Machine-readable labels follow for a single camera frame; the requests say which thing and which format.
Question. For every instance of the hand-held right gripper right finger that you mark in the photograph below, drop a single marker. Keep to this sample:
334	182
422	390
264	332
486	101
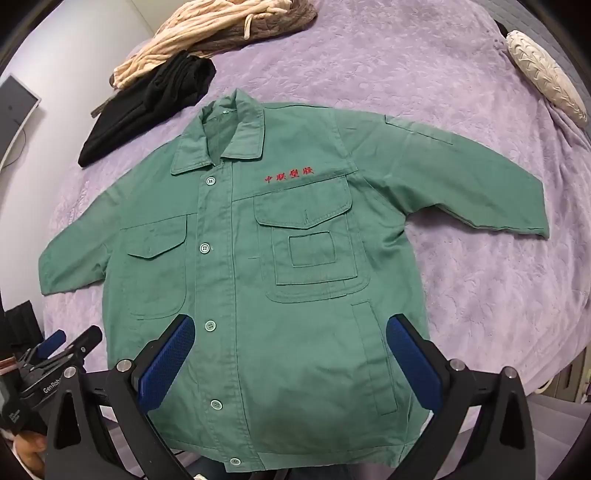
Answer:
411	364

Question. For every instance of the beige bedside cabinet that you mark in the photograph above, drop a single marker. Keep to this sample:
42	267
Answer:
561	383

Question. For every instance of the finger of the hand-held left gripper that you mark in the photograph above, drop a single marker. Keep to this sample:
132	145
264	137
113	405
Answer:
51	344
85	340

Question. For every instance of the cream striped garment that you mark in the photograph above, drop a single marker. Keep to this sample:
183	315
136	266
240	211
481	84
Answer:
184	39

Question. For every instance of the black bag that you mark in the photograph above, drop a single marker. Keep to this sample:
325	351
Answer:
23	323

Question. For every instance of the person's left hand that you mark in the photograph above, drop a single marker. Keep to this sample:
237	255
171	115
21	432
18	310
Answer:
27	454

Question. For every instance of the brown knit garment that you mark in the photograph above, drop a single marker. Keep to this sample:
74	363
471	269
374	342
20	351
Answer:
286	25

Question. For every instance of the purple embossed blanket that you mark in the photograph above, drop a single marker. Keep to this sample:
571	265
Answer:
415	92

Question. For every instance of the white textured pillow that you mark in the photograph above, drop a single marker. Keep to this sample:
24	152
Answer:
540	69

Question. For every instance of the green work jacket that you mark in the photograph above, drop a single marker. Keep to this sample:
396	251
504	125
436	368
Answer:
277	323

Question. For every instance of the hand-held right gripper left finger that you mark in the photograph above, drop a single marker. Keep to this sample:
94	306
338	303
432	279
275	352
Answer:
166	362

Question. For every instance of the wall-mounted television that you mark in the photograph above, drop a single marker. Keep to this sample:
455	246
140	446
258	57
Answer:
14	110

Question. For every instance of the black garment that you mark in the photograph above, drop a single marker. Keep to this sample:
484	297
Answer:
152	101

